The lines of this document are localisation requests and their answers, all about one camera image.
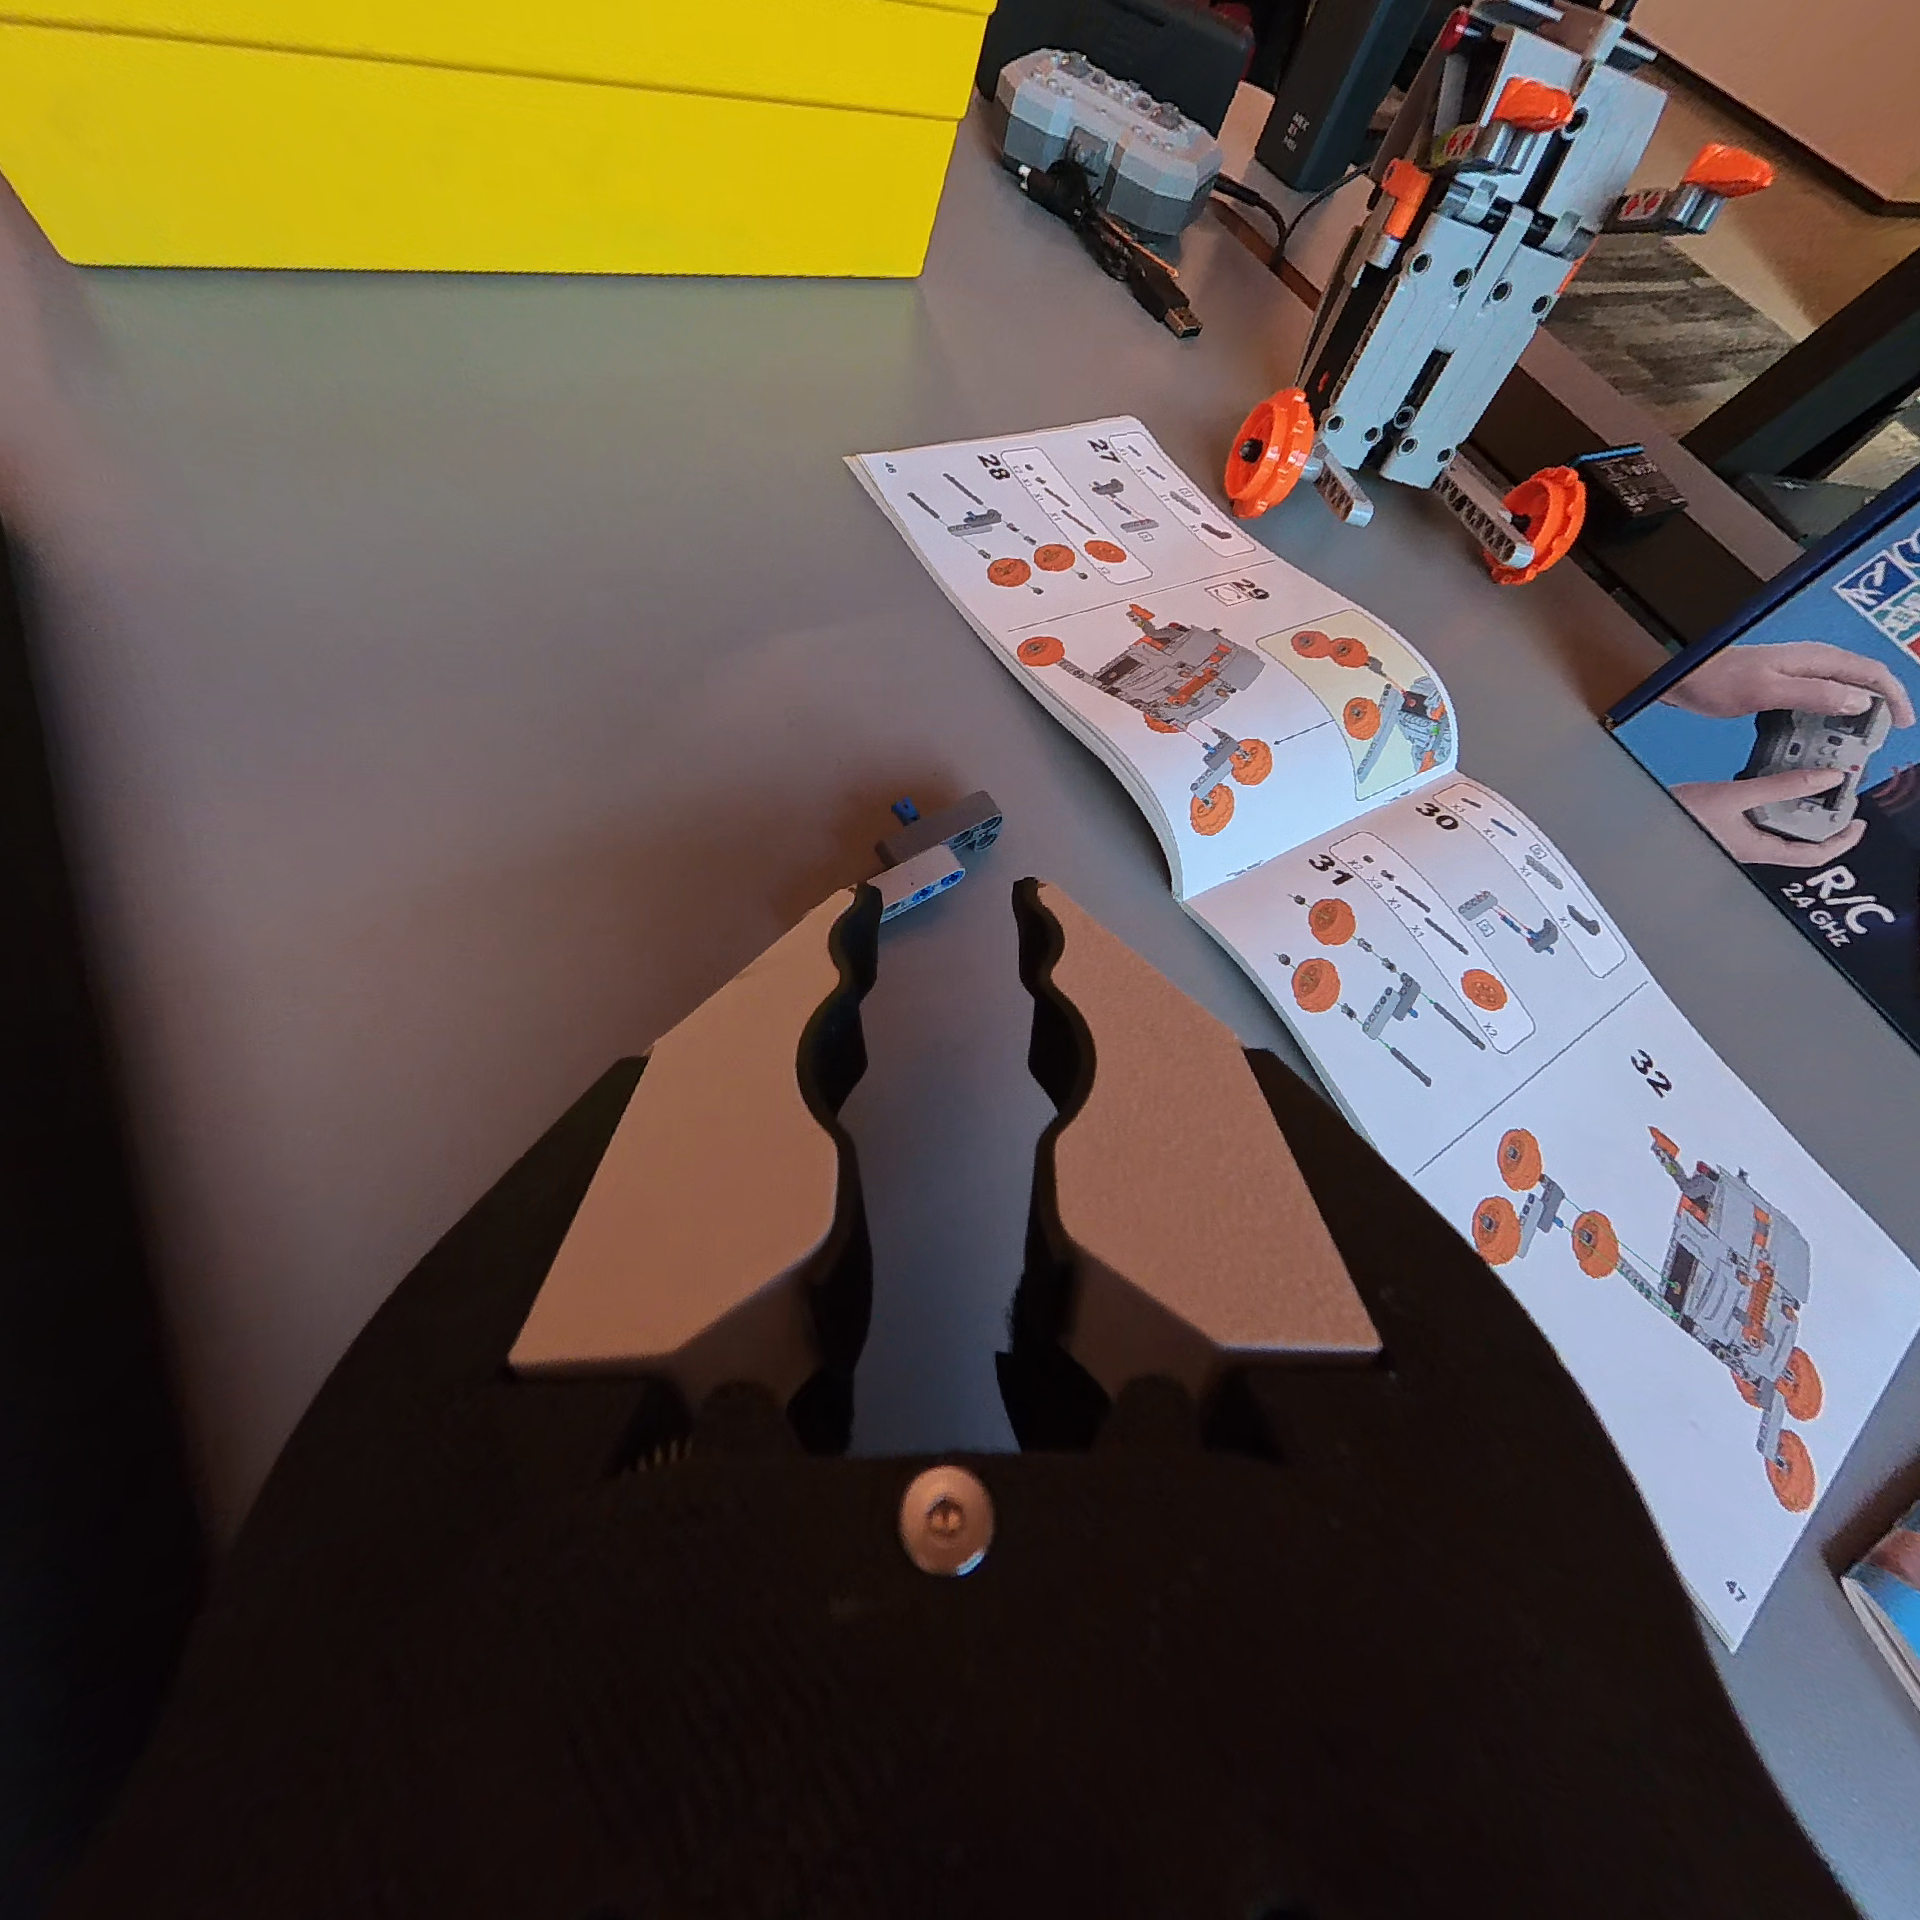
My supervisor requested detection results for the grey orange robot model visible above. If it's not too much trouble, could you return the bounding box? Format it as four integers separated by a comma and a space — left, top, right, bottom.
1222, 0, 1779, 587

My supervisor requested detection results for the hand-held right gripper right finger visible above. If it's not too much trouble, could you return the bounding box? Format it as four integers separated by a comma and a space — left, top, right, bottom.
1005, 878, 1388, 1442

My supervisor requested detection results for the black flat box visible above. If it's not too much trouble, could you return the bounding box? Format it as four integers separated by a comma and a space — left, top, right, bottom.
992, 0, 1249, 121

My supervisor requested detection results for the grey battery box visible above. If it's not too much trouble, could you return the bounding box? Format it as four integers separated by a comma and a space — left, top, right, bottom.
997, 46, 1224, 241

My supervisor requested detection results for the small colourful booklet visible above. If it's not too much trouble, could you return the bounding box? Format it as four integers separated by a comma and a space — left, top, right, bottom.
1837, 1496, 1920, 1720

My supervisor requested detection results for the blue toy robot box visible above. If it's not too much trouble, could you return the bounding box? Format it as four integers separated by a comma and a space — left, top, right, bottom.
1607, 467, 1920, 1053

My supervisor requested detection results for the open white instruction booklet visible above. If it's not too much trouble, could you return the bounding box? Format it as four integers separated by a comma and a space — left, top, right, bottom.
848, 416, 1920, 1654

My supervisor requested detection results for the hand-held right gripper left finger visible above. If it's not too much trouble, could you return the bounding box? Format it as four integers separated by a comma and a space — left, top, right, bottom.
511, 882, 885, 1435

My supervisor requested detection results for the yellow plastic bin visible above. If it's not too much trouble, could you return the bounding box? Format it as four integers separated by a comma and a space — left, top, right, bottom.
0, 0, 993, 281

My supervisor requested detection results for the black cable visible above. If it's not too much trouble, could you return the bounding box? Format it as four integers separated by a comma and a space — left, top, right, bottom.
1022, 158, 1209, 339

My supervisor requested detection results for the grey desk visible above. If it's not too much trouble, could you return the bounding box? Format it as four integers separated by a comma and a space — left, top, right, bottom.
0, 121, 1920, 1920

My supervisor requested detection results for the small black module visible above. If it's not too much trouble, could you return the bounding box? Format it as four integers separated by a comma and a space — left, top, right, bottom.
1574, 447, 1700, 544

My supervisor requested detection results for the grey beam with blue pin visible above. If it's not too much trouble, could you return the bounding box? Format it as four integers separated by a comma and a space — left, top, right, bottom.
868, 787, 1009, 929

